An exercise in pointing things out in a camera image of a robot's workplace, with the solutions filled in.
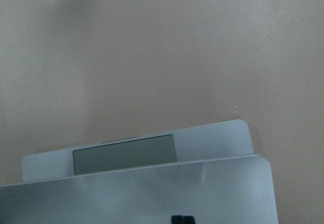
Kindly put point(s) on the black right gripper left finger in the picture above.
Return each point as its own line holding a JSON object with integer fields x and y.
{"x": 177, "y": 219}

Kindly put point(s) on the grey laptop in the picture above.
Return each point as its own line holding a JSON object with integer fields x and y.
{"x": 210, "y": 172}

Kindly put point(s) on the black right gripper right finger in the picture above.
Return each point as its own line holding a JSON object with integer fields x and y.
{"x": 188, "y": 219}

